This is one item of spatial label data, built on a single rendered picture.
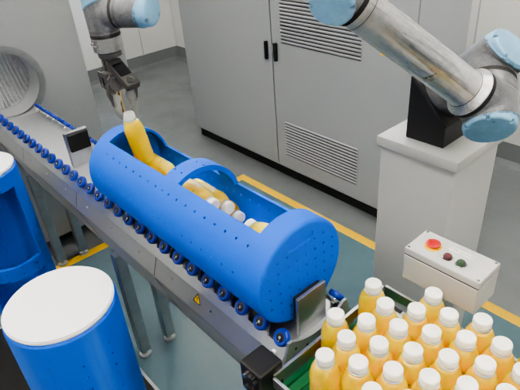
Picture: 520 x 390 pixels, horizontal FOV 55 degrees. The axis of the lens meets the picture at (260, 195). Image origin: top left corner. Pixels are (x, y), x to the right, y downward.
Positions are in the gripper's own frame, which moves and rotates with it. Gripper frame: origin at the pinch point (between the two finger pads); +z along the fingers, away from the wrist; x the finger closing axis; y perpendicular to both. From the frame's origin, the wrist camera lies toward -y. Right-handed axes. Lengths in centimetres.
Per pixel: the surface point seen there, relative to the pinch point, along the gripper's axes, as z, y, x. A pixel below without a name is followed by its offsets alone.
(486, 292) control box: 28, -109, -29
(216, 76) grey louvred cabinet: 67, 172, -156
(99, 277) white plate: 26, -34, 35
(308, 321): 35, -79, 2
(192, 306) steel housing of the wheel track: 46, -43, 14
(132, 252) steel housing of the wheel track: 44.6, -7.4, 14.2
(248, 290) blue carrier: 21, -73, 14
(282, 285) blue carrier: 22, -77, 7
